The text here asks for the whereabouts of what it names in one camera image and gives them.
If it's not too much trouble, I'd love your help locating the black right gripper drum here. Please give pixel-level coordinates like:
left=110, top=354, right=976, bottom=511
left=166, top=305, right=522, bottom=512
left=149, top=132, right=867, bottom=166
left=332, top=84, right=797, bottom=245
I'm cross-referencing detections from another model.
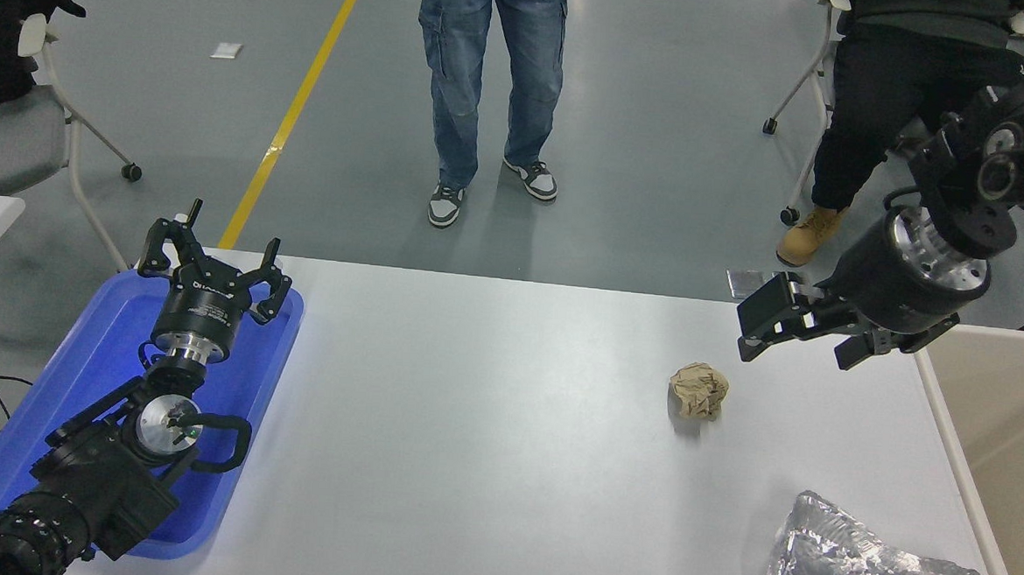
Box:
left=821, top=207, right=992, bottom=340

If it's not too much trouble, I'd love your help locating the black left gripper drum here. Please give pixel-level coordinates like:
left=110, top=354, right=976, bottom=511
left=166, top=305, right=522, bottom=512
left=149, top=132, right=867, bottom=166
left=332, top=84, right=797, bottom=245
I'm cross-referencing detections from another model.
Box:
left=151, top=272, right=256, bottom=352

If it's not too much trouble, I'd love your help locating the metal floor plate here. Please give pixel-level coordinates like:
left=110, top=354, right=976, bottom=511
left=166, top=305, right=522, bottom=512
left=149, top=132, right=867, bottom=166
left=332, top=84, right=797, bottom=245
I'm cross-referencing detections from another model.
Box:
left=726, top=268, right=772, bottom=302

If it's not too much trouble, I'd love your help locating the crumpled tan paper ball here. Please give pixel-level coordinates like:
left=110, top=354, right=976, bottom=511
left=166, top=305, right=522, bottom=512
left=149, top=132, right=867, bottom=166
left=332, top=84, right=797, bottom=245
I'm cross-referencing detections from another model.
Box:
left=667, top=361, right=731, bottom=422

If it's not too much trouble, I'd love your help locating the blue plastic tray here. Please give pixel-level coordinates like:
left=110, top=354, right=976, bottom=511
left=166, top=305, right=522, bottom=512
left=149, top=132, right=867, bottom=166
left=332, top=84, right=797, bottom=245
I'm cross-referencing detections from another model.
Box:
left=0, top=261, right=307, bottom=568

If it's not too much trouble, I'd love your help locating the large pale bin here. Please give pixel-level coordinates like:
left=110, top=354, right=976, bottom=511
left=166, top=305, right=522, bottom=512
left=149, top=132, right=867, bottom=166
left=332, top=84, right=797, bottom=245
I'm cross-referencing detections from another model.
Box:
left=900, top=322, right=1024, bottom=575

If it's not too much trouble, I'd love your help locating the seated person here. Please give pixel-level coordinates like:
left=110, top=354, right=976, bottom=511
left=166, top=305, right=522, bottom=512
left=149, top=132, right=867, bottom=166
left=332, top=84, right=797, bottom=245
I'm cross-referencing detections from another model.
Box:
left=776, top=0, right=1024, bottom=280

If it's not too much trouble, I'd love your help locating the grey office chair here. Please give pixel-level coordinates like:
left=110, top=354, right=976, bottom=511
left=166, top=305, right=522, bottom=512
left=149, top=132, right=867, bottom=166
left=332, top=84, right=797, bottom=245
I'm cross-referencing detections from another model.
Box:
left=0, top=13, right=151, bottom=273

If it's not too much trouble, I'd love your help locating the white framed chair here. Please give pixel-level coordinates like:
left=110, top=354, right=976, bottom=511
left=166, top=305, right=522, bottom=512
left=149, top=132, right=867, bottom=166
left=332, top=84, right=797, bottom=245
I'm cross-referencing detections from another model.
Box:
left=758, top=0, right=854, bottom=228

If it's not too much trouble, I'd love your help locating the standing person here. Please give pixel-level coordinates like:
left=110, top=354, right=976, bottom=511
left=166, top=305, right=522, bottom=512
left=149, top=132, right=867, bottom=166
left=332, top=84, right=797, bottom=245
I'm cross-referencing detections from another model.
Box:
left=407, top=0, right=570, bottom=235

